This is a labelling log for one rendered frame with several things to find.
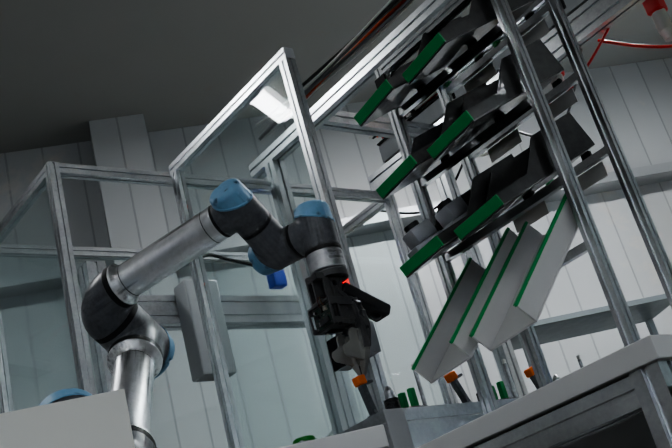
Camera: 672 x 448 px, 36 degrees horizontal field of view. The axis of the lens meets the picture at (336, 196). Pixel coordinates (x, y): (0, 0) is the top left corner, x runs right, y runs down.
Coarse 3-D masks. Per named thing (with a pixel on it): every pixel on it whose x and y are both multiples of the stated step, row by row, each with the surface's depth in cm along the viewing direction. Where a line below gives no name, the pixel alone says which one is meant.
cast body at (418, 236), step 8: (416, 224) 184; (424, 224) 184; (432, 224) 184; (408, 232) 183; (416, 232) 182; (424, 232) 183; (432, 232) 184; (440, 232) 184; (408, 240) 184; (416, 240) 182; (424, 240) 182; (416, 248) 181; (408, 256) 185
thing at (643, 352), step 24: (648, 336) 124; (600, 360) 129; (624, 360) 126; (648, 360) 124; (552, 384) 135; (576, 384) 132; (600, 384) 129; (504, 408) 141; (528, 408) 137; (552, 408) 135; (456, 432) 147; (480, 432) 144; (504, 432) 143; (600, 432) 168; (624, 432) 175; (648, 432) 184
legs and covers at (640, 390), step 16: (656, 368) 124; (624, 384) 127; (640, 384) 125; (656, 384) 124; (576, 400) 133; (592, 400) 131; (608, 400) 129; (624, 400) 127; (640, 400) 125; (656, 400) 124; (544, 416) 137; (560, 416) 135; (576, 416) 134; (592, 416) 131; (608, 416) 129; (624, 416) 129; (656, 416) 123; (512, 432) 141; (528, 432) 139; (544, 432) 138; (560, 432) 135; (576, 432) 133; (592, 432) 134; (656, 432) 123
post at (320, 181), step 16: (288, 64) 254; (288, 80) 253; (288, 96) 252; (304, 96) 252; (304, 112) 249; (304, 128) 246; (304, 144) 246; (320, 160) 244; (320, 176) 241; (320, 192) 240; (336, 208) 239; (336, 224) 237; (352, 272) 232; (368, 368) 223; (384, 384) 222
